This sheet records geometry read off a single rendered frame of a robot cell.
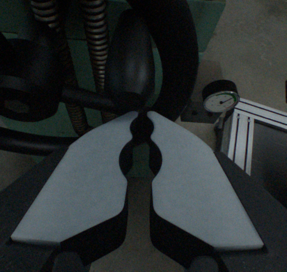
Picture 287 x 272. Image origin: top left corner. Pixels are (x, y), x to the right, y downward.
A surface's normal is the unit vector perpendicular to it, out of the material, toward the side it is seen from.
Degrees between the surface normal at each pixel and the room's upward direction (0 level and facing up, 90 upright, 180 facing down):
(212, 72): 0
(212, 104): 90
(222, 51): 0
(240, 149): 0
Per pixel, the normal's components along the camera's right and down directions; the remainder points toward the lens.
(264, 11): 0.12, -0.49
